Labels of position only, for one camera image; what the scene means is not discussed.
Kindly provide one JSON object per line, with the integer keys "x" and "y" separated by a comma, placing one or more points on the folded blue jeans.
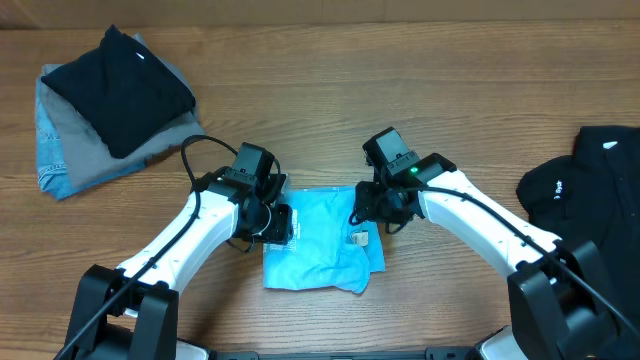
{"x": 50, "y": 150}

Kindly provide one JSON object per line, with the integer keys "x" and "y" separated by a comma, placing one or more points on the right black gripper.
{"x": 367, "y": 211}

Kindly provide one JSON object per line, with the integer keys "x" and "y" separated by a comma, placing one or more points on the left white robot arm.
{"x": 131, "y": 312}

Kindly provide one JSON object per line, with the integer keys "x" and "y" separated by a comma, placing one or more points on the light blue printed t-shirt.
{"x": 325, "y": 249}

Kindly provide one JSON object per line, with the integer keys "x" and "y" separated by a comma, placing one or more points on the folded black garment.
{"x": 123, "y": 90}

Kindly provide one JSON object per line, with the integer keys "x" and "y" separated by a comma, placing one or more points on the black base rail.
{"x": 340, "y": 355}

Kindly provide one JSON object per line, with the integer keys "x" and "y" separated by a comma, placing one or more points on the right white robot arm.
{"x": 561, "y": 300}

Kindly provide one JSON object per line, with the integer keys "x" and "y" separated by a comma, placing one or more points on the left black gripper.
{"x": 280, "y": 230}

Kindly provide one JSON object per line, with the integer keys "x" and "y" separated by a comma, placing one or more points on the folded grey garment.
{"x": 169, "y": 135}

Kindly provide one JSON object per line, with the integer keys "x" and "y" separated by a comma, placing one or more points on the black garment pile right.
{"x": 593, "y": 194}

